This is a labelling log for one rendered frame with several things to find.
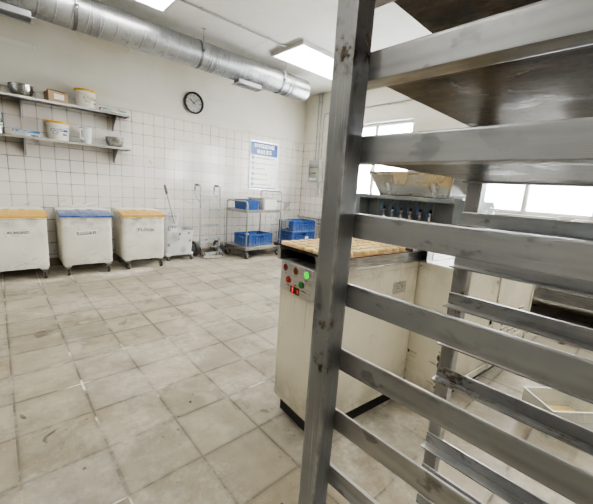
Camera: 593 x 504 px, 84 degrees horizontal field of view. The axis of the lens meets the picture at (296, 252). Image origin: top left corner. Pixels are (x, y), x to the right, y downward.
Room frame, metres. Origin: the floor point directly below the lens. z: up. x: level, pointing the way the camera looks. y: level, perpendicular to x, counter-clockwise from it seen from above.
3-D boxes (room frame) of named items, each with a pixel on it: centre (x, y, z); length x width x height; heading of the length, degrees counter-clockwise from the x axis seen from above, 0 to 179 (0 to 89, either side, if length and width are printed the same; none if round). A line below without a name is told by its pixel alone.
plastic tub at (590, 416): (1.61, -1.50, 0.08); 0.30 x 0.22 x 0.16; 92
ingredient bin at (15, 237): (3.60, 3.15, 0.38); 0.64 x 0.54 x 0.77; 44
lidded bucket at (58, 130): (4.08, 2.93, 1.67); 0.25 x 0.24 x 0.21; 133
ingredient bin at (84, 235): (4.04, 2.67, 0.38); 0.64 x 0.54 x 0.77; 42
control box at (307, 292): (1.46, -0.02, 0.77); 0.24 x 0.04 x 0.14; 37
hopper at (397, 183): (1.99, -0.71, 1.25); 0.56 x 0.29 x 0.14; 37
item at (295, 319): (1.68, -0.31, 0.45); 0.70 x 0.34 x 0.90; 127
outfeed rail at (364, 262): (1.94, -0.89, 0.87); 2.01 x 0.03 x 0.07; 127
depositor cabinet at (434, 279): (2.28, -1.09, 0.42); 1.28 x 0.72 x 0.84; 127
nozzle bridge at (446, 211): (1.99, -0.71, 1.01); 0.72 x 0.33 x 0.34; 37
